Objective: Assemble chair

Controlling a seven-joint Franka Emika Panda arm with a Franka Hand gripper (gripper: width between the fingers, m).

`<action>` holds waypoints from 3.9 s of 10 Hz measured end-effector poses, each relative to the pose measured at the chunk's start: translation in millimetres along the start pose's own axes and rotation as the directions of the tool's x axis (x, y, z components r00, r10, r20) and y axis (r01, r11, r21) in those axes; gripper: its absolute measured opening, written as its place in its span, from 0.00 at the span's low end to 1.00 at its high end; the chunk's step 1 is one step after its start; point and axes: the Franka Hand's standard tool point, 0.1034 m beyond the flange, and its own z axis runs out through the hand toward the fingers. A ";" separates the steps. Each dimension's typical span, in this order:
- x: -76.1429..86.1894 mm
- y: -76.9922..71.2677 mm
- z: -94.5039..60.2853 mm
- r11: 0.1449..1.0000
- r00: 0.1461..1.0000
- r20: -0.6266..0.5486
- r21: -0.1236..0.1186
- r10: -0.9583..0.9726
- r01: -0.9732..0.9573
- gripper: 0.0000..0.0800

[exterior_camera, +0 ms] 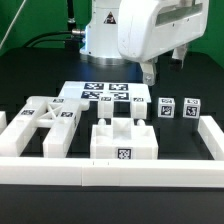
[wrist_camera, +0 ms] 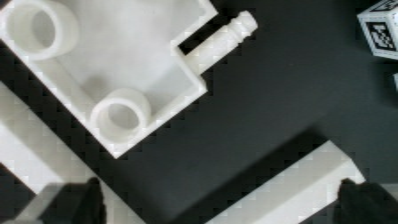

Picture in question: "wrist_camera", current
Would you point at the white chair leg with tag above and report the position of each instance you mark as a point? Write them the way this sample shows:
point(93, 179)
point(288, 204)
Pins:
point(379, 24)

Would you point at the white chair seat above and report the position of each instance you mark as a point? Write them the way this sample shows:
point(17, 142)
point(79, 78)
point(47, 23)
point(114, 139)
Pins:
point(98, 46)

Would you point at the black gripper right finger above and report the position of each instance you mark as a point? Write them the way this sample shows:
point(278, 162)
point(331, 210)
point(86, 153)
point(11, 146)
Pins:
point(368, 205)

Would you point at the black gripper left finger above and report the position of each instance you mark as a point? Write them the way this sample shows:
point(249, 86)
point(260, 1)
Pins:
point(77, 206)

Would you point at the white obstacle fence wall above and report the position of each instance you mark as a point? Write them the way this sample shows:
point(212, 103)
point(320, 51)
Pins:
point(283, 202)

